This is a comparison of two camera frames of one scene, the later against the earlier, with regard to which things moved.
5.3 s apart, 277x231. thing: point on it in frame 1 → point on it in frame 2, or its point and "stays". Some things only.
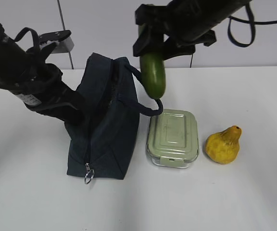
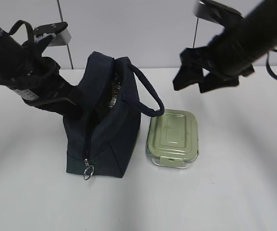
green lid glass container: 173,139 stays
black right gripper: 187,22 → 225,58
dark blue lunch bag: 104,146 stays
